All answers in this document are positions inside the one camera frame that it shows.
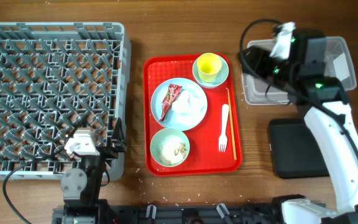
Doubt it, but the red snack wrapper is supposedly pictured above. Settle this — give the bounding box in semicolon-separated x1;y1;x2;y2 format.
159;84;183;121

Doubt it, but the white label on bin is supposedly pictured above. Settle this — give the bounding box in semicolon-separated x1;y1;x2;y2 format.
333;53;350;81

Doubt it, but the black rectangular tray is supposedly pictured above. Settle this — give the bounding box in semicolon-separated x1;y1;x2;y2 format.
267;118;329;179

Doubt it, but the white plastic fork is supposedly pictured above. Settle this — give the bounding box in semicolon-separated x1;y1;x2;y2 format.
218;104;229;152

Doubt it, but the small green saucer bowl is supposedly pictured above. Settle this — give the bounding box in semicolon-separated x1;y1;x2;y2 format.
192;55;229;88

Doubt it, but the grey plastic dishwasher rack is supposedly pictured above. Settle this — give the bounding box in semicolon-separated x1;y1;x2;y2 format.
0;22;132;180

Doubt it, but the white paper napkin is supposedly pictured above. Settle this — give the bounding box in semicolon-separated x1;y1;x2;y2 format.
171;90;207;114

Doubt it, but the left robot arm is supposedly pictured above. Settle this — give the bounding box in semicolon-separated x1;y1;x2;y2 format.
52;118;127;224

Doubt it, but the yellow plastic cup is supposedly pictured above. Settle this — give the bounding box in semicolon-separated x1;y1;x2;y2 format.
196;53;223;83

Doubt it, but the wooden chopstick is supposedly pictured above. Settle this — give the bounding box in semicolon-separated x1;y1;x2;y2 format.
226;88;237;161

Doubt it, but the green bowl with rice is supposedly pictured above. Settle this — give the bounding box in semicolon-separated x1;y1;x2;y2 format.
150;128;190;167

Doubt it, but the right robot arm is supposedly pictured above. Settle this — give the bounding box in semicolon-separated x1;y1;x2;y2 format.
240;26;358;223

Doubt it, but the light blue round plate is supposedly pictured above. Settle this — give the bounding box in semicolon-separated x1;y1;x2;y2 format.
150;78;208;131

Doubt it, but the red plastic serving tray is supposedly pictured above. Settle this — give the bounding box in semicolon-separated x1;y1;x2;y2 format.
143;54;243;177

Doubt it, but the clear plastic waste bin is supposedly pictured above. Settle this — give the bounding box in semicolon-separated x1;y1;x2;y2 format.
242;36;357;105

